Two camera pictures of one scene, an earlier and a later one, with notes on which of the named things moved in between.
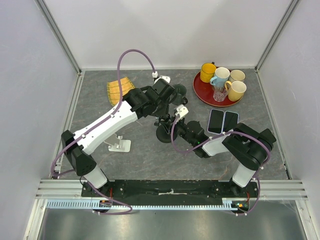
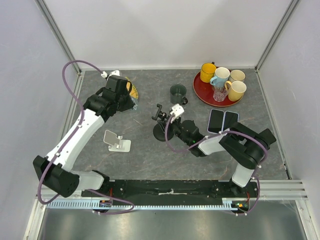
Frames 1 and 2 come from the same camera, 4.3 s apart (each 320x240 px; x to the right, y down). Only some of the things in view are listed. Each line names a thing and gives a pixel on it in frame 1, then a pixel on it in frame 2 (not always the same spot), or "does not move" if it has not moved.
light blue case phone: [231, 119] does not move
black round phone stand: [163, 131] does not move
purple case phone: [215, 124] does not move
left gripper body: [163, 109] -> [125, 102]
